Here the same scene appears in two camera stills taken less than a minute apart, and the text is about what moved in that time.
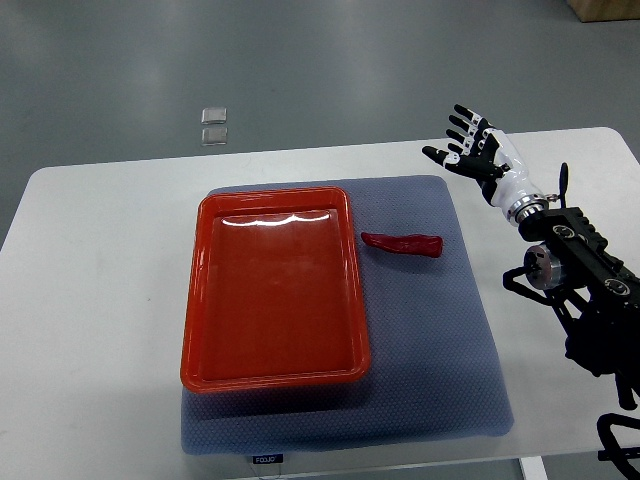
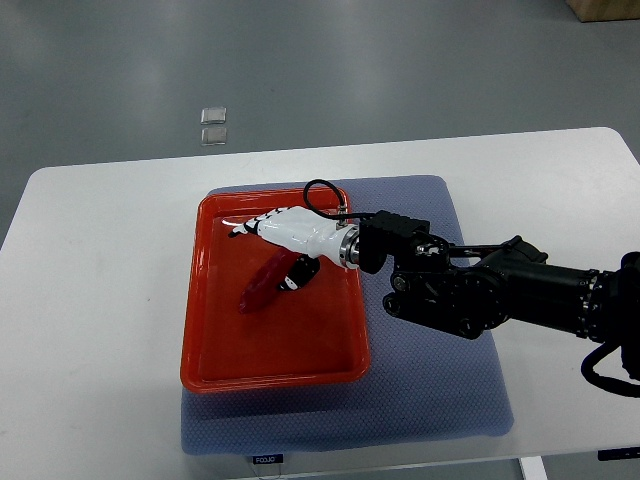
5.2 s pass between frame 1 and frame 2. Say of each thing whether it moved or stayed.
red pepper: moved
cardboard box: stayed
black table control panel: stayed
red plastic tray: stayed
